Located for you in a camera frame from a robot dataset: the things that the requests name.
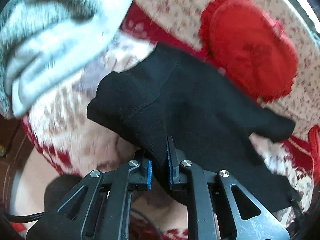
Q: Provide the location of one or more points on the brown wooden furniture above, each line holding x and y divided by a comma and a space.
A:
15, 150

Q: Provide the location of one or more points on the grey white fuzzy garment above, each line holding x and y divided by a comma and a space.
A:
45, 41

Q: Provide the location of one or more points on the black knit pants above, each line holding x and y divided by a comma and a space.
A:
173, 94

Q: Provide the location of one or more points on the beige floral bed sheet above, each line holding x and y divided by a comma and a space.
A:
181, 18

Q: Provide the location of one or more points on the red white floral blanket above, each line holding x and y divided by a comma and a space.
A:
59, 129

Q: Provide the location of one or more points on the red ruffled pillow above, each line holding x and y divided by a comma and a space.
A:
250, 47
313, 137

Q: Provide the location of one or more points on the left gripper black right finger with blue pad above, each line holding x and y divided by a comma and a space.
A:
219, 207

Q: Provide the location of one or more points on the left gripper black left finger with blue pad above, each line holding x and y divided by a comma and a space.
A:
98, 206

